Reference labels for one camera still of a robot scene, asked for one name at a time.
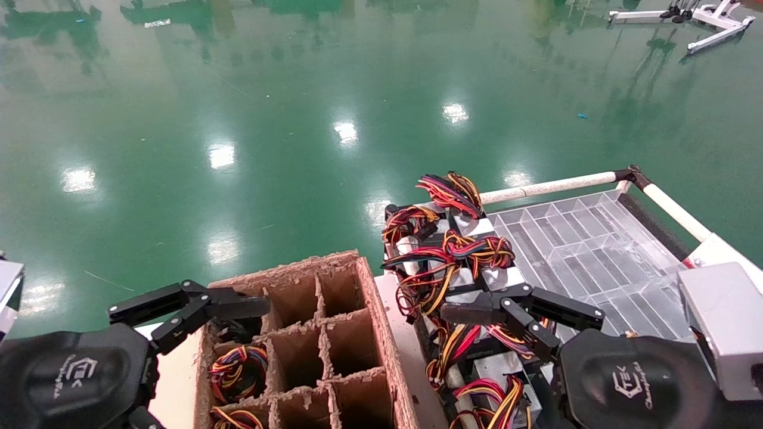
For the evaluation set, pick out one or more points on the short white cart pipe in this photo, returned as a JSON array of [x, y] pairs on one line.
[[673, 208]]

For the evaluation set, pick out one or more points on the white metal stand base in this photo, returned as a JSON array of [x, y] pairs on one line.
[[721, 19]]

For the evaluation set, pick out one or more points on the black stand wheels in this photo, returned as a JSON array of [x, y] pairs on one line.
[[679, 18]]

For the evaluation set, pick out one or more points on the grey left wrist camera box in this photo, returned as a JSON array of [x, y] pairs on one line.
[[9, 292]]

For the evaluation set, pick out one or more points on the black pipe corner connector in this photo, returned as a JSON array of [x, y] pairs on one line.
[[633, 174]]

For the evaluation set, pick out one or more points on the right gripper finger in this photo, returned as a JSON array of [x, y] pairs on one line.
[[477, 310], [566, 310]]

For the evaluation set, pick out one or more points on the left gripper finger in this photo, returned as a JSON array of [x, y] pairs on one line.
[[149, 301], [238, 307]]

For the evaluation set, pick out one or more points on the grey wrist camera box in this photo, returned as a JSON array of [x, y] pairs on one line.
[[721, 328], [9, 292]]

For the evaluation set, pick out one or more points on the small white floor scrap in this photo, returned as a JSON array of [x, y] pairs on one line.
[[158, 23]]

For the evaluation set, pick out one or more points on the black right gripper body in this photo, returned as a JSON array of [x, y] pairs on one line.
[[632, 381]]

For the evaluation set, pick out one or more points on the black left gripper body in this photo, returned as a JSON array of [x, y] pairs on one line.
[[59, 381]]

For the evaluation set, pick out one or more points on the clear plastic divider tray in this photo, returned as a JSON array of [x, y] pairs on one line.
[[584, 250]]

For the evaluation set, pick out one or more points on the long white cart pipe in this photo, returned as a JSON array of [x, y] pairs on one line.
[[554, 187]]

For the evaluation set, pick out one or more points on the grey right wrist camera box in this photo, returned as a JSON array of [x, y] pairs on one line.
[[721, 328]]

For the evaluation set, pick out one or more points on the black foam strip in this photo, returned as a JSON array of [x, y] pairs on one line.
[[653, 226]]

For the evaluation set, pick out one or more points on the brown cardboard divider box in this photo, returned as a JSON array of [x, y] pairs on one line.
[[381, 345]]

